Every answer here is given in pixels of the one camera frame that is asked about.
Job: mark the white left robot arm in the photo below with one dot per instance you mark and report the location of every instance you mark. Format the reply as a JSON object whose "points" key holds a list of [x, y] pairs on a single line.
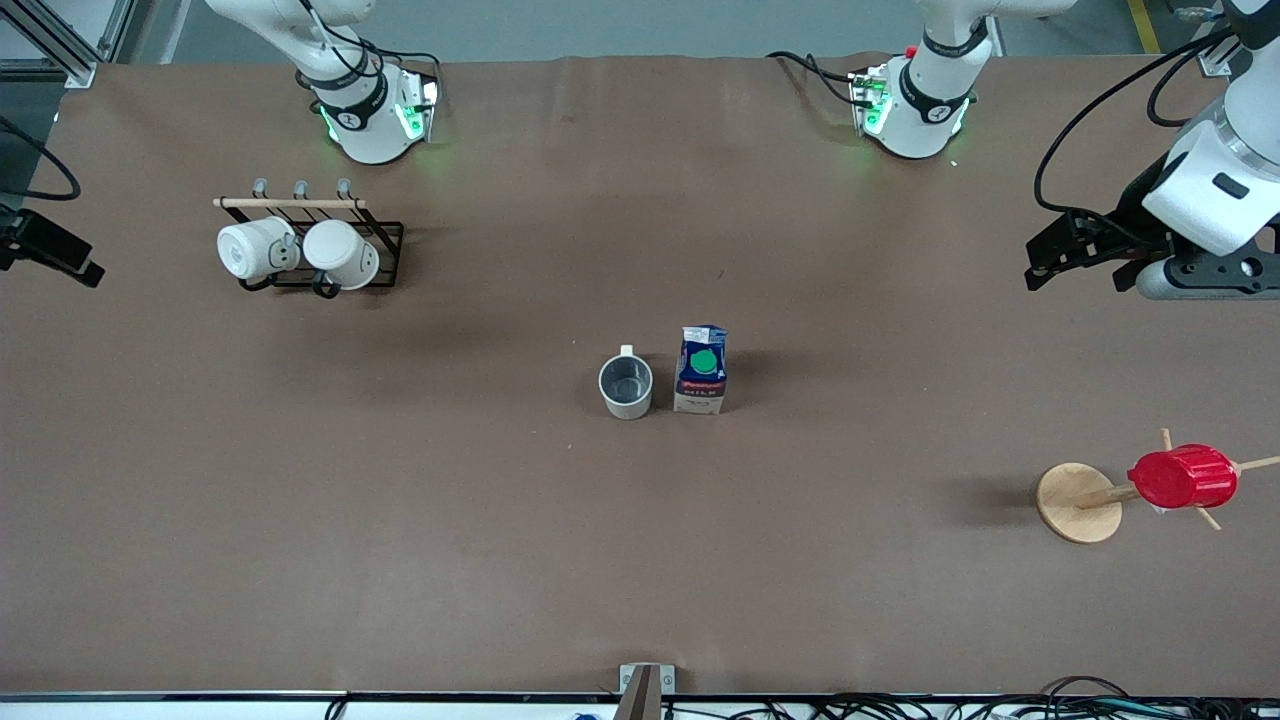
{"points": [[920, 100]]}

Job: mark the white cup with dot print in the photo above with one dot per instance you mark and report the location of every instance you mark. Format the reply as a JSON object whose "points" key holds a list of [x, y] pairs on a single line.
{"points": [[250, 250]]}

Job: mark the wooden cup tree stand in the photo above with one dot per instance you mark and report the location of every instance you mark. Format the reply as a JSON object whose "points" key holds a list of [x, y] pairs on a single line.
{"points": [[1078, 502]]}

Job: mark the blue white milk carton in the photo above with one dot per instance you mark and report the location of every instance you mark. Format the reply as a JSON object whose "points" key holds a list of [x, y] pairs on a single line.
{"points": [[702, 375]]}

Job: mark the metal table edge bracket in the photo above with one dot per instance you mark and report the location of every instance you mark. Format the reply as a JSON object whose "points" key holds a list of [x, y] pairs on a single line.
{"points": [[645, 685]]}

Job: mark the red plastic cup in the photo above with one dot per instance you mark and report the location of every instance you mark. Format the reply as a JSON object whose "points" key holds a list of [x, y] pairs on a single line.
{"points": [[1185, 477]]}

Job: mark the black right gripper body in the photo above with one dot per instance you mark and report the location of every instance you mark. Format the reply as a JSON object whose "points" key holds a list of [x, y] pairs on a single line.
{"points": [[30, 240]]}

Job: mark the aluminium frame profile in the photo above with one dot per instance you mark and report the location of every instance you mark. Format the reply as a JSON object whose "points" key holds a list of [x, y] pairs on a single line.
{"points": [[1213, 62], [75, 70]]}

